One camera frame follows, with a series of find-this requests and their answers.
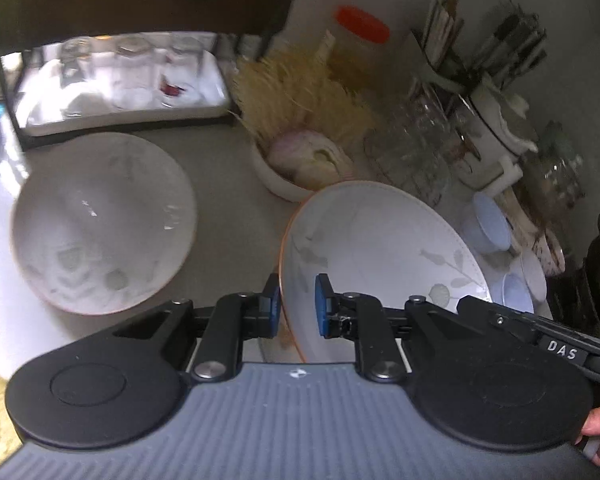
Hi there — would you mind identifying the white drip tray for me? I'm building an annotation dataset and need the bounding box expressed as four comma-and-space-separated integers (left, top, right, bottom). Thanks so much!
15, 32, 232, 138

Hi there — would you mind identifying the wire rack with glassware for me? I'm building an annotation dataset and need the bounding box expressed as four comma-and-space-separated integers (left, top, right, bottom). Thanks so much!
363, 82, 479, 208

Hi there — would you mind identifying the white leaf-print plate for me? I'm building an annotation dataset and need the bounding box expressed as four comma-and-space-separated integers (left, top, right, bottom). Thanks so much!
12, 132, 198, 316

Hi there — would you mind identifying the white electric cooker pot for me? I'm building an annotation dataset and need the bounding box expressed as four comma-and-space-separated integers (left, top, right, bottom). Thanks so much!
455, 76, 539, 191

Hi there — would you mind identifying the dark metal wok pot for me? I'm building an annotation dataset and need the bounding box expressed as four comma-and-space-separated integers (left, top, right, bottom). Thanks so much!
547, 214, 600, 339

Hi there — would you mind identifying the left upturned glass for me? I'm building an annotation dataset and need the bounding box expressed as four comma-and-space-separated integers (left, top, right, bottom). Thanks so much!
58, 37, 102, 118

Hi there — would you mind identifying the patterned bowl with tea leaves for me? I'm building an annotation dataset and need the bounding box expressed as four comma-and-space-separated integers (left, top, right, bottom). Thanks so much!
533, 229, 566, 278

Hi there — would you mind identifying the white bowl with vegetables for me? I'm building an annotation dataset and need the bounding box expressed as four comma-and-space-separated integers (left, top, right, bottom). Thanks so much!
250, 140, 317, 203

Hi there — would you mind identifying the red-lid plastic jar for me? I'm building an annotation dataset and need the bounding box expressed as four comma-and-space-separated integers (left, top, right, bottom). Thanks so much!
323, 4, 391, 91

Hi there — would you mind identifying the glass health kettle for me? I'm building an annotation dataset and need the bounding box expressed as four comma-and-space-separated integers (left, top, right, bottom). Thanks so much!
521, 120, 586, 222

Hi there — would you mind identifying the middle upturned glass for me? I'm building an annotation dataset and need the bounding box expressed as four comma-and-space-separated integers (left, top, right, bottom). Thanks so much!
112, 35, 155, 110

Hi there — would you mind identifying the right upturned glass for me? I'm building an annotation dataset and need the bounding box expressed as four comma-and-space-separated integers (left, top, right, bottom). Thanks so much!
158, 32, 204, 108

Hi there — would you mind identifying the chopstick holder with chopsticks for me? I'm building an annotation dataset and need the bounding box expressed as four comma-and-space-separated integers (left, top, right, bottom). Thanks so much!
404, 0, 547, 94

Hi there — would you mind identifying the small white ceramic bowl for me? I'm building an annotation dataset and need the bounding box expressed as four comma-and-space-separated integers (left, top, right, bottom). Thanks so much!
509, 248, 547, 304

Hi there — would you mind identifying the blue plastic bowl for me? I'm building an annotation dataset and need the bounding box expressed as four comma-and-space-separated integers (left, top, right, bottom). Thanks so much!
460, 192, 512, 255
500, 273, 534, 313

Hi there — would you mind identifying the upturned glass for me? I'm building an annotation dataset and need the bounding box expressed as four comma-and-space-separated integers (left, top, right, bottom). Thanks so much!
58, 37, 102, 118
112, 35, 155, 110
158, 32, 204, 108

